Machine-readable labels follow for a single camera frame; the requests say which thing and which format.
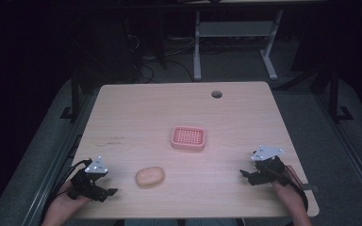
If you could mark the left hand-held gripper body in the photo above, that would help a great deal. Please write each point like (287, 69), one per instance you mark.
(86, 183)

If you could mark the tan potato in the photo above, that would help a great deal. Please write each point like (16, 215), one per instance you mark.
(150, 176)

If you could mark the grey metal frame rail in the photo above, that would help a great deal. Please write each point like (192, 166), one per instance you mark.
(48, 175)
(348, 147)

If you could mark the pink soap dish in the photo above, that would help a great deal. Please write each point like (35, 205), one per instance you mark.
(188, 138)

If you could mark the black metal stand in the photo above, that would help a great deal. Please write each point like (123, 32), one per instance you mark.
(335, 94)
(74, 97)

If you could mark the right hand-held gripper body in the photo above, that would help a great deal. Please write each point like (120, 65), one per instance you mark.
(270, 169)

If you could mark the white metal stand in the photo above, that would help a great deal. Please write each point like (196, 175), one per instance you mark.
(236, 29)

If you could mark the person's left hand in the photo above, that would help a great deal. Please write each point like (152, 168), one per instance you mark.
(63, 202)

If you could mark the person's right hand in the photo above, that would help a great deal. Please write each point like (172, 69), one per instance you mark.
(287, 190)

